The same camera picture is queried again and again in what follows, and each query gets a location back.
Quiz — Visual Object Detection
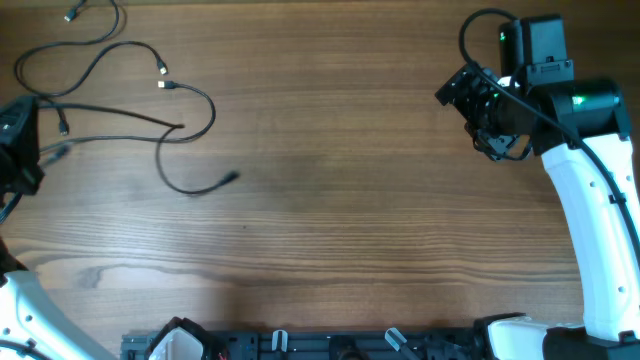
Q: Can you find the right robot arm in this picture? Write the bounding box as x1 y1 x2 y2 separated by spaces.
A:
436 12 639 359

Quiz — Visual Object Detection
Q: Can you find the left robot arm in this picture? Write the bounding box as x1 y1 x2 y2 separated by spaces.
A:
1 96 219 359

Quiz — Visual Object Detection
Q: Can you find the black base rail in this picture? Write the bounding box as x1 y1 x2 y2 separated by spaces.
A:
119 327 566 360

